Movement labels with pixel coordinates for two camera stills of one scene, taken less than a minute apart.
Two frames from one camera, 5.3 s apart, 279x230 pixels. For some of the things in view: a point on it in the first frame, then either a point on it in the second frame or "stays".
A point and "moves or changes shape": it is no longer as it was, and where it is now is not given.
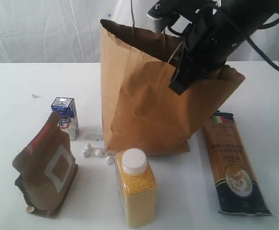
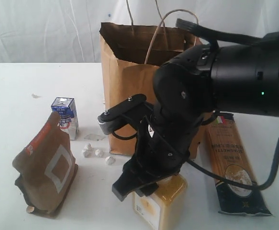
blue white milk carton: (69, 120) stays
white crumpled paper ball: (109, 160) stays
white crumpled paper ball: (98, 152) stays
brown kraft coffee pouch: (46, 169) stays
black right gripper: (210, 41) to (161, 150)
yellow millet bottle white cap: (137, 185) moves or changes shape
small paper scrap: (36, 96) stays
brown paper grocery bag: (141, 114) moves or changes shape
